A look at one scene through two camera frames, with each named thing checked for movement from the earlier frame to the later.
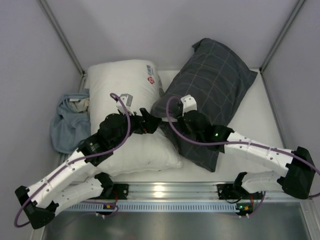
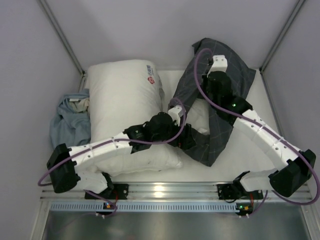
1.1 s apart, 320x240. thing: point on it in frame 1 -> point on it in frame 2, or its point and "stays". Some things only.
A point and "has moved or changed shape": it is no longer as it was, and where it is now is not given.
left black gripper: [144, 122] -> [186, 139]
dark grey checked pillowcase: [218, 78] has moved or changed shape
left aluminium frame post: [66, 42] stays
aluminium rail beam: [228, 192] stays
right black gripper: [181, 119] -> [211, 75]
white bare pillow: [141, 153] stays
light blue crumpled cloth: [70, 127] stays
